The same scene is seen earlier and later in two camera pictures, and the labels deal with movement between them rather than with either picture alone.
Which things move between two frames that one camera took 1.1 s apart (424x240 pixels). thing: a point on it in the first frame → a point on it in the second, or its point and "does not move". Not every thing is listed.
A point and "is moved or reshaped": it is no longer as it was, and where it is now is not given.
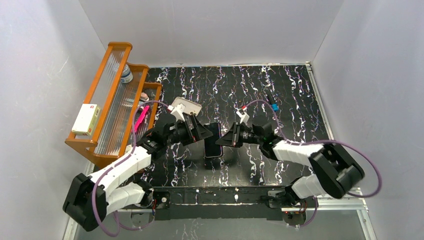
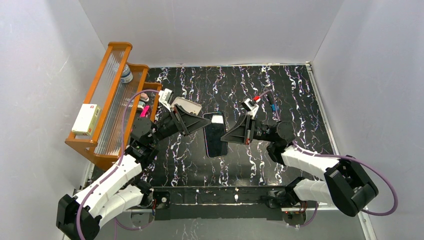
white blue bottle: [127, 76] does not move
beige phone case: [191, 107] does not move
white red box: [86, 119] does not move
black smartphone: [212, 149] is moved or reshaped
